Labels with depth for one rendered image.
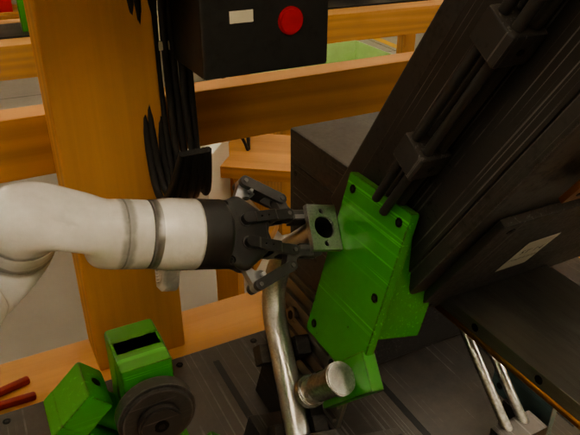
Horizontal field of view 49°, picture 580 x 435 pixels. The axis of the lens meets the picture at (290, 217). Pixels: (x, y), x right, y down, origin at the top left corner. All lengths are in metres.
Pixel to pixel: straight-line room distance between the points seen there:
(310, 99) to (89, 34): 0.40
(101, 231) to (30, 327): 2.12
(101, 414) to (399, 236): 0.33
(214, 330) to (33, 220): 0.59
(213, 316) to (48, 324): 1.62
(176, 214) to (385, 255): 0.22
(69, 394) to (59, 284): 2.29
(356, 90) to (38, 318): 1.92
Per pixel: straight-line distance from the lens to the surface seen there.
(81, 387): 0.65
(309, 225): 0.72
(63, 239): 0.59
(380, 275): 0.68
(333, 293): 0.75
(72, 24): 0.84
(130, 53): 0.86
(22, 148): 0.96
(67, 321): 2.70
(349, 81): 1.12
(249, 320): 1.13
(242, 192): 0.71
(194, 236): 0.64
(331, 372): 0.71
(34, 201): 0.59
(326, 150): 0.86
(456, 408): 0.97
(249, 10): 0.78
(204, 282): 2.80
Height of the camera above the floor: 1.57
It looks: 29 degrees down
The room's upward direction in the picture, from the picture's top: straight up
